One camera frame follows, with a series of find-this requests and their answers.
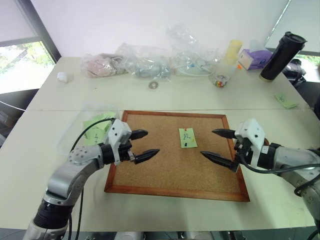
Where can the black bag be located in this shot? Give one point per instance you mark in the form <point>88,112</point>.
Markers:
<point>296,71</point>

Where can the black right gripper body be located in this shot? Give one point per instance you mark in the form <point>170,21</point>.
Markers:
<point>243,150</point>

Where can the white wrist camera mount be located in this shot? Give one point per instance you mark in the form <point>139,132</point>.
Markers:
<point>252,132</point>
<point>118,132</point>

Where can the black travel tumbler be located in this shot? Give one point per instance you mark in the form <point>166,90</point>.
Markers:
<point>280,58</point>

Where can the wood framed cork board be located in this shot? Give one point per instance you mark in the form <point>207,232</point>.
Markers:
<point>162,167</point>

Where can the clear bag of green notes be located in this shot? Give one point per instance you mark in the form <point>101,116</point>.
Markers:
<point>72,125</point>

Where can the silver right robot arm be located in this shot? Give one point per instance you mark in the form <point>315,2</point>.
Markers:
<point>295,160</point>

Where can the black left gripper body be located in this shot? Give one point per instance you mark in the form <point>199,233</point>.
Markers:
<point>125,153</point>

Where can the green sticky notes pad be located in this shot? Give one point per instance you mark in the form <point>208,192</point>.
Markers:
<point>285,100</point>

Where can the large clear plastic bag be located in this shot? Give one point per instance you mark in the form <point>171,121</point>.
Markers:
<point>192,52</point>

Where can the small tape roll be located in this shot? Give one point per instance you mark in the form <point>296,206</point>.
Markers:
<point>153,85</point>

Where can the pale yellow cylinder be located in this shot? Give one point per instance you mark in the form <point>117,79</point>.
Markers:
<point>232,51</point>

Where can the green paper note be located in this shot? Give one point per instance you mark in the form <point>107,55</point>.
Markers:
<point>188,137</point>

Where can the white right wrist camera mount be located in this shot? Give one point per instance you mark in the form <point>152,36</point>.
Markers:
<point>252,132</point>

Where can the clear bag with grey contents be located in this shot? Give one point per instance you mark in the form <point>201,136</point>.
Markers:
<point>147,66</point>

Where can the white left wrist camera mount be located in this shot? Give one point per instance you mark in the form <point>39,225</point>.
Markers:
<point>118,132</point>

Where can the plastic bag with pink contents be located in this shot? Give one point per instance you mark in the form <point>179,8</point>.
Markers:
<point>102,65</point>

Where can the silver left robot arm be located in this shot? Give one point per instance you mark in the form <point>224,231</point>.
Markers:
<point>72,172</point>

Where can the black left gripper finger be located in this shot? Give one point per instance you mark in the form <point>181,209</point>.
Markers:
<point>140,134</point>
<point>147,155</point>

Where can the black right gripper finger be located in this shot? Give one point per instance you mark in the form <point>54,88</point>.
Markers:
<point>220,161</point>
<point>225,133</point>

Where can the clear cup with pushpins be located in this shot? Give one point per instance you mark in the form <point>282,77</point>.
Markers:
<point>220,80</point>

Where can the purple tissue box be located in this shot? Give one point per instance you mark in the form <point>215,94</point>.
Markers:
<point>255,58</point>

